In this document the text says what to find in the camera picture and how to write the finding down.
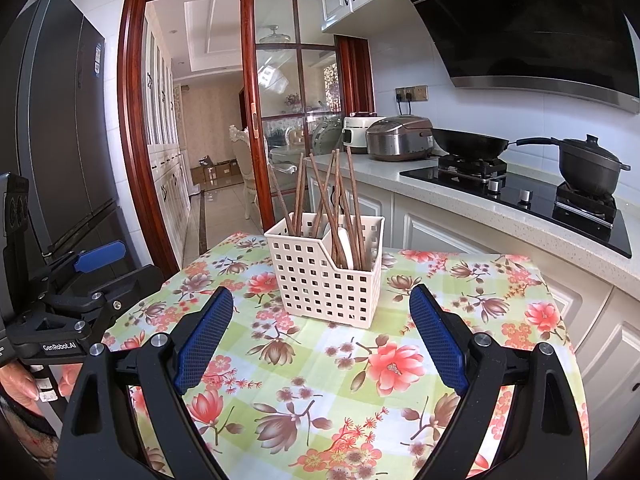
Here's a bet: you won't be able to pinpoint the white base cabinets with countertop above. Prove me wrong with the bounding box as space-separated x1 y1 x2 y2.
280 150 640 480

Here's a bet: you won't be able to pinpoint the dark grey refrigerator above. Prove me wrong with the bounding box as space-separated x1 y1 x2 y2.
0 0 146 311

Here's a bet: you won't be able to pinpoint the silver rice cooker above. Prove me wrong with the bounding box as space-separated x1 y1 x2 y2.
365 116 435 162

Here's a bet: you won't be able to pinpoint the cardboard boxes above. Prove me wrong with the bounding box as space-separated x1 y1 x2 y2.
190 157 241 186

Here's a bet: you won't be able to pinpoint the black wok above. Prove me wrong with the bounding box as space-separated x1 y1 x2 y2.
431 128 558 159

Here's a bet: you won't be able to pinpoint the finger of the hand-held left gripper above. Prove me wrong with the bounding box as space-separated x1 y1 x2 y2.
42 241 127 288
47 265 166 322

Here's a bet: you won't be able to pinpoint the bunch of brown chopsticks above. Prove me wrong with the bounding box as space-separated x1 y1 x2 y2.
267 146 368 268

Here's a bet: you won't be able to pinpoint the black glass gas cooktop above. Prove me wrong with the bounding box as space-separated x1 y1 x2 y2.
399 155 633 259

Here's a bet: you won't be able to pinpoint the red-brown wooden door panel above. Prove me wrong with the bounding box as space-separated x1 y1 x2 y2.
334 35 373 116

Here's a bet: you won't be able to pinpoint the white rice cooker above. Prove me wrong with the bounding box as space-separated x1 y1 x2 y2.
342 111 388 155

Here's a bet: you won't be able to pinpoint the white carved dining chair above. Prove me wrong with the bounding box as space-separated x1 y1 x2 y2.
229 124 266 220

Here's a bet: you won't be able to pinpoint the sliding glass door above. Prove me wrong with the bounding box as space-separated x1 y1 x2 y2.
240 0 346 236

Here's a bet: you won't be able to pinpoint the person's left hand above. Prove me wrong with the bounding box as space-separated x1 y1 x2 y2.
0 360 45 417

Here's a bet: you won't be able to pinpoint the white perforated plastic utensil basket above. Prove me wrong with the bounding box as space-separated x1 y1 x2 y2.
264 214 385 329

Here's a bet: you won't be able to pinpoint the red-brown wooden door frame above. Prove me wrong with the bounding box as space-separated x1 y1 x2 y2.
117 0 321 278

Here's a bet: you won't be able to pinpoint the floral plastic tablecloth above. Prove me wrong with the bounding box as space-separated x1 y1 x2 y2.
102 232 591 480

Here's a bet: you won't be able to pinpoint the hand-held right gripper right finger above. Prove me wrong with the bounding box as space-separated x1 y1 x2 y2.
409 283 588 480

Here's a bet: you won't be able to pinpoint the ceiling lamp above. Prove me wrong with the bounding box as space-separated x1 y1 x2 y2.
259 25 292 45

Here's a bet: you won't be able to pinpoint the white hallway wall cabinets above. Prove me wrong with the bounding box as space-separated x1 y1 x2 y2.
142 15 191 261

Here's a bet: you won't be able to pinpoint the black range hood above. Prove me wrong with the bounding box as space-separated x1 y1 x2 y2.
389 0 640 115

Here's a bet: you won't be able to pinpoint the black lidded pot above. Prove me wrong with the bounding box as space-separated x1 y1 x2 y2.
551 135 632 196

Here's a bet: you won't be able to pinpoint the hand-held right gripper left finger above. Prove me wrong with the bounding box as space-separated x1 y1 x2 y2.
57 287 235 480

